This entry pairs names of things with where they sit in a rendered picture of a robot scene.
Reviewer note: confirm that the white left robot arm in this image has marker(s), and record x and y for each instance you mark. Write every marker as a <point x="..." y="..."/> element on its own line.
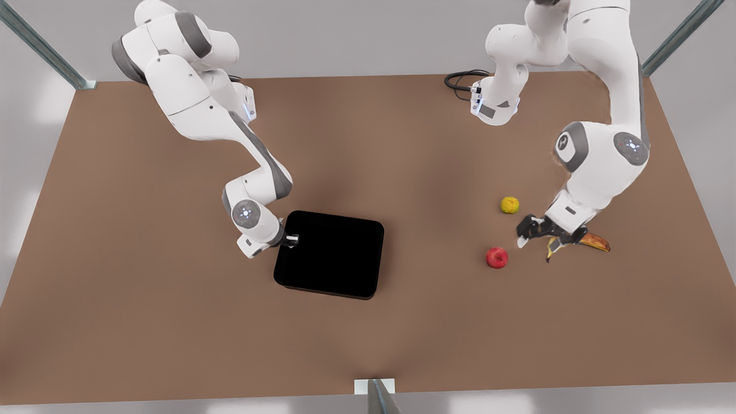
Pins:
<point x="604" y="155"/>

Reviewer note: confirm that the black square tray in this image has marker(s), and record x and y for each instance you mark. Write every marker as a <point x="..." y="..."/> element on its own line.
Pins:
<point x="330" y="254"/>

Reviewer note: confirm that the yellow brown banana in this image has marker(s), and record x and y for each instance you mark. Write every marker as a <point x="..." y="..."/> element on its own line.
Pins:
<point x="595" y="240"/>

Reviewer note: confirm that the red apple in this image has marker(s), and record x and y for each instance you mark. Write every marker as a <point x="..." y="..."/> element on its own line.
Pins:
<point x="497" y="257"/>

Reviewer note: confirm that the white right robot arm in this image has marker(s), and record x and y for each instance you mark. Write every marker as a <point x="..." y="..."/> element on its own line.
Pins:
<point x="190" y="98"/>

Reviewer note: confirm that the yellow round fruit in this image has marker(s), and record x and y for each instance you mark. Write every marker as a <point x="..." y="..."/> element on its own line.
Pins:
<point x="509" y="204"/>

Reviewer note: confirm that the silver frame post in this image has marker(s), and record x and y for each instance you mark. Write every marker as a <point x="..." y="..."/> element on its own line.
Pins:
<point x="379" y="397"/>
<point x="681" y="35"/>
<point x="43" y="49"/>

